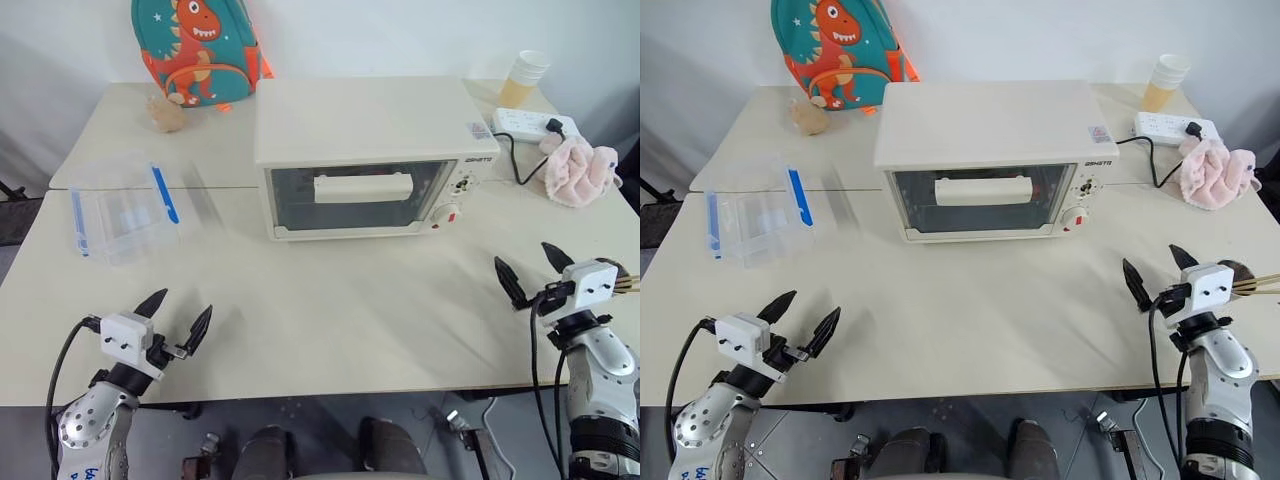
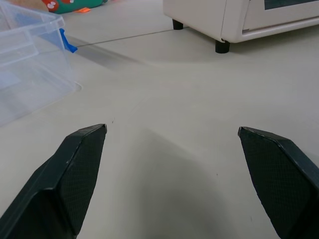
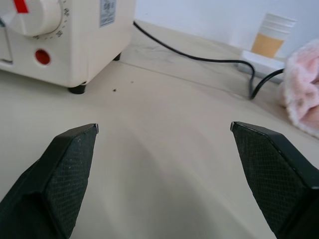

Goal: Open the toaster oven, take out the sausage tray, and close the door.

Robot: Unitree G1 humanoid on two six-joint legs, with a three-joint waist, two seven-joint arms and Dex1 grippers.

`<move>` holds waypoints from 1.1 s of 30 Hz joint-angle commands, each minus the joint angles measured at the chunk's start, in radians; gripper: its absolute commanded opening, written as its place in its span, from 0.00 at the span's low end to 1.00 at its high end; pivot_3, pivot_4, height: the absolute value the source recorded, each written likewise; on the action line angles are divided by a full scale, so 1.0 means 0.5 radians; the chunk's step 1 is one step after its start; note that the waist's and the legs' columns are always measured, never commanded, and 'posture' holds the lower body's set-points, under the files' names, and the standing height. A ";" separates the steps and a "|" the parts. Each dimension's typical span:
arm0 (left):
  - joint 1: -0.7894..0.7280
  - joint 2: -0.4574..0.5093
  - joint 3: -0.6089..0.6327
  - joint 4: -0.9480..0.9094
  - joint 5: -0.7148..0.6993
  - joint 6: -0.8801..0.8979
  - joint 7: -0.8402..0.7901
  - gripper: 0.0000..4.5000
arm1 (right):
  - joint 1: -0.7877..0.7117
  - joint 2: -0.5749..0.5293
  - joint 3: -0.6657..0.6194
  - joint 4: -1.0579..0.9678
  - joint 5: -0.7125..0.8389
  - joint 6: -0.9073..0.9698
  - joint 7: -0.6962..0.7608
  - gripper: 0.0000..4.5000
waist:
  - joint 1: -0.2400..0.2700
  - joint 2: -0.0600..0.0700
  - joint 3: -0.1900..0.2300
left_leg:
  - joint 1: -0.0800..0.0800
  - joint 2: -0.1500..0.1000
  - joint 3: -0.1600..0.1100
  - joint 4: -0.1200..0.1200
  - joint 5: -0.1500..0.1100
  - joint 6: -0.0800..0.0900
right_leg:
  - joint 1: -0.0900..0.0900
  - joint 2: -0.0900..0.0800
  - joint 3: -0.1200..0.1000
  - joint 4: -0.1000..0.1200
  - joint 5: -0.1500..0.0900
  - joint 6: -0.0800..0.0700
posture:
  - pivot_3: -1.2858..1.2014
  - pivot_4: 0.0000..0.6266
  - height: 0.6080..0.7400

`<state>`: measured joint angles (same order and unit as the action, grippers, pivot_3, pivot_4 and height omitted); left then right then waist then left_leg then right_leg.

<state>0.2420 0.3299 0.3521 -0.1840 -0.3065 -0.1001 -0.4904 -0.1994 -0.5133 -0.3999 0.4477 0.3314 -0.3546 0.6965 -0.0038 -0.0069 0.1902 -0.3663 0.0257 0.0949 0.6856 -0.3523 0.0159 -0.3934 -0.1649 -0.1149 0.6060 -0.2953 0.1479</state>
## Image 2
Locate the orange plastic piece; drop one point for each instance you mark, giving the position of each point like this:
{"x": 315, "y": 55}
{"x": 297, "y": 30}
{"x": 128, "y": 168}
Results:
{"x": 83, "y": 10}

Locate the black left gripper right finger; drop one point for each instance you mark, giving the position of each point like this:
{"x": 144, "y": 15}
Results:
{"x": 279, "y": 179}

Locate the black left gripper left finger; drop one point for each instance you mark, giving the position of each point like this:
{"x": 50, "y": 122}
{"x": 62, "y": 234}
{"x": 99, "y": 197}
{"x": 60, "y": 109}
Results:
{"x": 62, "y": 179}

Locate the clear plastic storage box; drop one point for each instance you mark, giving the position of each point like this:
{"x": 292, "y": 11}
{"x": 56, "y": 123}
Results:
{"x": 30, "y": 64}

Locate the blue box latch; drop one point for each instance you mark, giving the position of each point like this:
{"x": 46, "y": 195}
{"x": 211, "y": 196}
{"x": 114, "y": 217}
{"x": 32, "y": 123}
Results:
{"x": 66, "y": 41}

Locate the green red patterned plush toy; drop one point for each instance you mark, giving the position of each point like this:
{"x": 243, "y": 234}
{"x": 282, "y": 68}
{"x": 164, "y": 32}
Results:
{"x": 72, "y": 5}

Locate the white appliance with black feet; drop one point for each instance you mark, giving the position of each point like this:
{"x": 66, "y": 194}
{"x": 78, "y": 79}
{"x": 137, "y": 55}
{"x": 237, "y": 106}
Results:
{"x": 239, "y": 17}

